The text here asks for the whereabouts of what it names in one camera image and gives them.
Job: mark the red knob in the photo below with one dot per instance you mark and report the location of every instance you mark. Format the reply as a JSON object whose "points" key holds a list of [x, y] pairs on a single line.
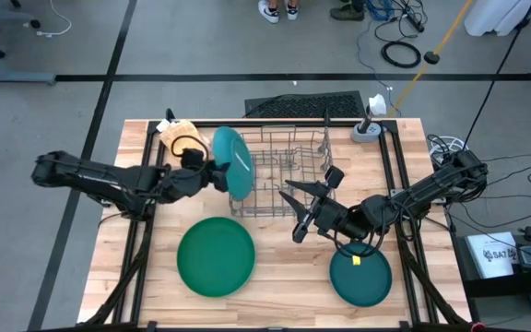
{"points": [[477, 327]]}

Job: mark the black power strip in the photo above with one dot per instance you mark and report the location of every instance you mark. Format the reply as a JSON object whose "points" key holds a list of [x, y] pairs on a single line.
{"points": [[415, 20]]}

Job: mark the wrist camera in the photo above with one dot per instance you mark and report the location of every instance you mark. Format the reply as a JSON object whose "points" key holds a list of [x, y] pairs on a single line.
{"points": [[193, 159], [334, 177]]}

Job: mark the small dark teal plate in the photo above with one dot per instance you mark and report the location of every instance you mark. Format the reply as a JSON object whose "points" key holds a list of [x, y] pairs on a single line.
{"points": [[362, 286]]}

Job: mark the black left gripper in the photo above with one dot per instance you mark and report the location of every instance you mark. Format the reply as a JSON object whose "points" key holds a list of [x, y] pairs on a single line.
{"points": [[187, 184]]}

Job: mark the white printed booklet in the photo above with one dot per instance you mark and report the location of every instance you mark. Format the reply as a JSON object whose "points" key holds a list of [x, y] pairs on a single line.
{"points": [[482, 269]]}

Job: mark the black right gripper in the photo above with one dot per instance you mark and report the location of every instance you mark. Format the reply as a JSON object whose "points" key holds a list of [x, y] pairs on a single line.
{"points": [[334, 216]]}

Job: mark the black side stand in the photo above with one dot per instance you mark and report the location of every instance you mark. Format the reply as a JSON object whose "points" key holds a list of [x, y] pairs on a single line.
{"points": [[500, 288]]}

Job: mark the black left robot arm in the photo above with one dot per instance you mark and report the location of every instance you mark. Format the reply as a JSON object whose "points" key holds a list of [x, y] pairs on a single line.
{"points": [[99, 182]]}

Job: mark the grey floor bar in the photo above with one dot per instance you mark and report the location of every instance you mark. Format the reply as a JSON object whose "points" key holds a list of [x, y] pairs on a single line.
{"points": [[12, 77]]}

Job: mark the grey brush holder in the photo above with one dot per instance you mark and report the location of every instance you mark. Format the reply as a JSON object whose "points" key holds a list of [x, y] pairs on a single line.
{"points": [[371, 133]]}

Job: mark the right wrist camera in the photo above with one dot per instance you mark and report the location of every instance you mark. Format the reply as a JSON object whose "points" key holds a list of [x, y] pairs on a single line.
{"points": [[334, 177]]}

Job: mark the black round floor puck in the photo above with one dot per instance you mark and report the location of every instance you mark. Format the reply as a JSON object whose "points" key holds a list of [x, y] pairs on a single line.
{"points": [[431, 58]]}

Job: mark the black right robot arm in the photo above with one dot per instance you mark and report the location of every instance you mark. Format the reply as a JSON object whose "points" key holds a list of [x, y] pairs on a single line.
{"points": [[422, 189]]}

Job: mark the large teal plate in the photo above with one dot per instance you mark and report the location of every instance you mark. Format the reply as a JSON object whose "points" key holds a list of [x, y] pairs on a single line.
{"points": [[235, 138]]}

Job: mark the black aluminium table frame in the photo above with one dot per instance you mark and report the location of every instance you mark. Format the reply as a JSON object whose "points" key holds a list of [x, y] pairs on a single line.
{"points": [[293, 123]]}

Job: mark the person's dark shoe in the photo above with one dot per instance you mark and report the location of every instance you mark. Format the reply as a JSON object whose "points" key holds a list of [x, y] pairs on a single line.
{"points": [[346, 13]]}

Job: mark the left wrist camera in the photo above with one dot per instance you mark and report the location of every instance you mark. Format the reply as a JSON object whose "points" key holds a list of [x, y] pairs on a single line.
{"points": [[193, 159]]}

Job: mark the person's white shoe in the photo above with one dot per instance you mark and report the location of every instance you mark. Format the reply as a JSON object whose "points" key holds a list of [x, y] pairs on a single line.
{"points": [[291, 11], [268, 13]]}

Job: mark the yellow checked dish cloth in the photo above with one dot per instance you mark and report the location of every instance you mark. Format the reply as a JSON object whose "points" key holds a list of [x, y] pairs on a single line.
{"points": [[178, 136]]}

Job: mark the white paper tag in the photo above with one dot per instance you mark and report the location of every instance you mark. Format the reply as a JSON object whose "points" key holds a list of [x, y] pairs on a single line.
{"points": [[162, 125]]}

